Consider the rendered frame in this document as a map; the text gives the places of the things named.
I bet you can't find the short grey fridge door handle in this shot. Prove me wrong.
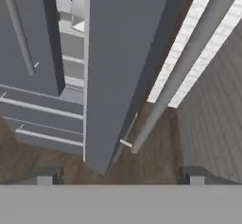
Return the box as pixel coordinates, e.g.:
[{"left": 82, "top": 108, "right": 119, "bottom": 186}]
[{"left": 0, "top": 0, "right": 41, "bottom": 77}]

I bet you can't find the long grey fridge door handle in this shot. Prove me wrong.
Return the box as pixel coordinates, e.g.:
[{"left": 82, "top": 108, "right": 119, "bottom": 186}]
[{"left": 118, "top": 0, "right": 242, "bottom": 155}]

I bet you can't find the grey fridge door, wide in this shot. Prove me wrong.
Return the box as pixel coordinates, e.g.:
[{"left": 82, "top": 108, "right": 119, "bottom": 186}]
[{"left": 84, "top": 0, "right": 202, "bottom": 176}]

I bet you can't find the white fridge interior with shelves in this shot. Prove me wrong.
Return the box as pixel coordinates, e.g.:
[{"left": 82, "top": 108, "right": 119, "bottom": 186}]
[{"left": 52, "top": 0, "right": 93, "bottom": 164}]

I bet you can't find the grey fridge drawer front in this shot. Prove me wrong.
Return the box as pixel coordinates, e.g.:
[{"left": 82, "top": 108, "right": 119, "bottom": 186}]
[
  {"left": 1, "top": 115, "right": 85, "bottom": 157},
  {"left": 0, "top": 83, "right": 85, "bottom": 135}
]

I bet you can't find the grey fridge door, narrow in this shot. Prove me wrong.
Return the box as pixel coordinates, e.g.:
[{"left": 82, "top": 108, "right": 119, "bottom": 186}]
[{"left": 0, "top": 0, "right": 66, "bottom": 98}]

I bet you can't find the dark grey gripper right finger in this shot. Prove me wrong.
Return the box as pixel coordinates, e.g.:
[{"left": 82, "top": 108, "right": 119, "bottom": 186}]
[{"left": 176, "top": 165, "right": 241, "bottom": 186}]

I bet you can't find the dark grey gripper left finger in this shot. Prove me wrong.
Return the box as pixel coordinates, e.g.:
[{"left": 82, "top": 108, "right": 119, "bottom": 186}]
[{"left": 12, "top": 163, "right": 66, "bottom": 186}]

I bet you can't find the pale grey drawer handle bar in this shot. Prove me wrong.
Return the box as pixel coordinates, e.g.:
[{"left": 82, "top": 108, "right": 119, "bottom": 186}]
[{"left": 0, "top": 91, "right": 85, "bottom": 121}]

